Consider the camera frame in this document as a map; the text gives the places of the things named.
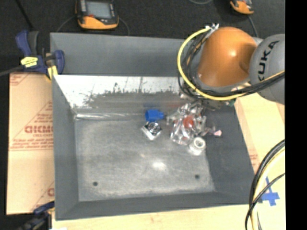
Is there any clear plastic thing red core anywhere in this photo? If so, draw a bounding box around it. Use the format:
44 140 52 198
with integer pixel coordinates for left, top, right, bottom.
166 103 216 145

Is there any small square shiny metal block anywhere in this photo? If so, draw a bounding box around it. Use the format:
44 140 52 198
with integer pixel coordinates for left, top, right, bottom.
141 121 163 141

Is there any grey metal bin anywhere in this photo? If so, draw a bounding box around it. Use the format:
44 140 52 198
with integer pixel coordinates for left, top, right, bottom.
49 32 255 220

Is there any brown cardboard board red print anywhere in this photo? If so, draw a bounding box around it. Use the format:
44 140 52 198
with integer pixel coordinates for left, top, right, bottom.
6 72 285 215

